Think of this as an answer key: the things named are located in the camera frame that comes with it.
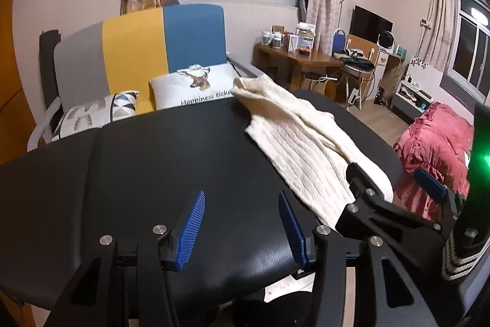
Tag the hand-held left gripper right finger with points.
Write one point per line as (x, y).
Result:
(293, 231)

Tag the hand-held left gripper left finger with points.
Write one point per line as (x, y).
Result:
(191, 231)

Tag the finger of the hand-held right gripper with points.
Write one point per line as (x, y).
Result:
(430, 183)
(382, 216)

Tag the white knit sweater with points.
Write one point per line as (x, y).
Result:
(298, 150)

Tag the red quilt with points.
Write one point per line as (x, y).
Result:
(428, 135)

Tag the white low cabinet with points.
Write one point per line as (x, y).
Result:
(421, 78)

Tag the white deer print pillow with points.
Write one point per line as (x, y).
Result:
(172, 89)

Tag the large sliding window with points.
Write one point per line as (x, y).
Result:
(467, 43)

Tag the small white fan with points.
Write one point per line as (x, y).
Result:
(386, 39)

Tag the geometric print pillow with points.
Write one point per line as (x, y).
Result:
(95, 112)

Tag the wooden back chair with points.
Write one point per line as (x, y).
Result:
(363, 45)

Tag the black flat television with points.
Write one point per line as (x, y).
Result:
(369, 24)

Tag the wooden desk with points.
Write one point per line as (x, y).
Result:
(302, 60)

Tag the large clear jar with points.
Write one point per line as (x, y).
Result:
(306, 40)

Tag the grey yellow blue sofa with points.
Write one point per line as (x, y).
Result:
(130, 51)

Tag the white lidded jar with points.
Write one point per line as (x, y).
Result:
(267, 38)
(277, 41)

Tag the orange wooden wardrobe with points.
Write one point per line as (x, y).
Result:
(15, 82)

